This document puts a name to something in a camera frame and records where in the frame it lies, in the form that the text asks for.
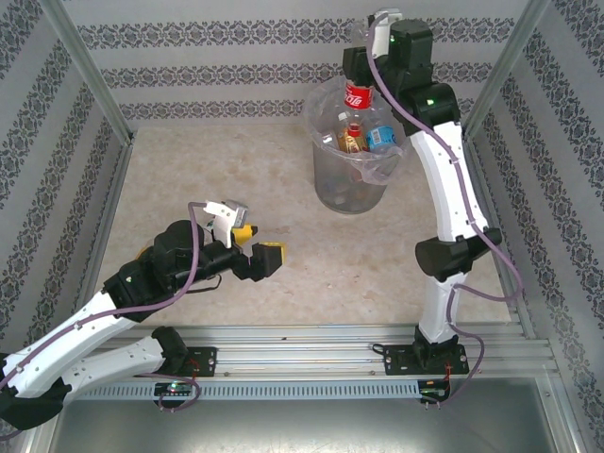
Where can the circuit board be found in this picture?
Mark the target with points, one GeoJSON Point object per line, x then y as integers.
{"type": "Point", "coordinates": [174, 389]}
{"type": "Point", "coordinates": [431, 392]}

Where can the aluminium right frame post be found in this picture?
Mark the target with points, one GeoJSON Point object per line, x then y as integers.
{"type": "Point", "coordinates": [509, 61]}

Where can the aluminium left frame post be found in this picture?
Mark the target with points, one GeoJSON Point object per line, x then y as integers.
{"type": "Point", "coordinates": [85, 66]}

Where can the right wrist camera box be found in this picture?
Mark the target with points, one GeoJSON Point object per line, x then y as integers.
{"type": "Point", "coordinates": [380, 38]}

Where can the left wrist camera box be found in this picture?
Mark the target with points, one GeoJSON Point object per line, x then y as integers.
{"type": "Point", "coordinates": [226, 217]}

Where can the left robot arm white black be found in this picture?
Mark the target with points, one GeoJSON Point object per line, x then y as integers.
{"type": "Point", "coordinates": [118, 356]}

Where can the right circuit board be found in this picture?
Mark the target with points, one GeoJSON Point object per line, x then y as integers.
{"type": "Point", "coordinates": [431, 392]}

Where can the grey mesh bin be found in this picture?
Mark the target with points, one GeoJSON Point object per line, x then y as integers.
{"type": "Point", "coordinates": [340, 189]}

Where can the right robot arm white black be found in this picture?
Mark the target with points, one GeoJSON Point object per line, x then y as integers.
{"type": "Point", "coordinates": [443, 189]}

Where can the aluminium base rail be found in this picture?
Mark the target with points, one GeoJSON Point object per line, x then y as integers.
{"type": "Point", "coordinates": [297, 358]}

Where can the clear plastic bin liner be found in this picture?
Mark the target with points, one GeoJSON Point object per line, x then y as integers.
{"type": "Point", "coordinates": [377, 167]}

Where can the aluminium left side rail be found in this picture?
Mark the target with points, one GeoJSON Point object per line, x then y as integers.
{"type": "Point", "coordinates": [106, 226]}

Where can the grey metal sheet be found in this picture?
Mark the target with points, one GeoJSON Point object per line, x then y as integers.
{"type": "Point", "coordinates": [302, 429]}

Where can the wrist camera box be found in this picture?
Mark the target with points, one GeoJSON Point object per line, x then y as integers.
{"type": "Point", "coordinates": [380, 38]}
{"type": "Point", "coordinates": [226, 217]}

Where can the red gold label bottle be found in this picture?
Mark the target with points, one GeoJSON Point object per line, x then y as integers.
{"type": "Point", "coordinates": [351, 141]}

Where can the aluminium right side rail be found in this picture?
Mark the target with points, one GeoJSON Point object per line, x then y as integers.
{"type": "Point", "coordinates": [491, 207]}

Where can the left circuit board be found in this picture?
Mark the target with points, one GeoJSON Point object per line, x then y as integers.
{"type": "Point", "coordinates": [174, 389]}

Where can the aluminium frame post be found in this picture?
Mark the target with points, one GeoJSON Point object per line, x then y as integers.
{"type": "Point", "coordinates": [85, 66]}
{"type": "Point", "coordinates": [509, 61]}

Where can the red label cola bottle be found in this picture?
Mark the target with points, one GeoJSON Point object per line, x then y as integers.
{"type": "Point", "coordinates": [358, 96]}

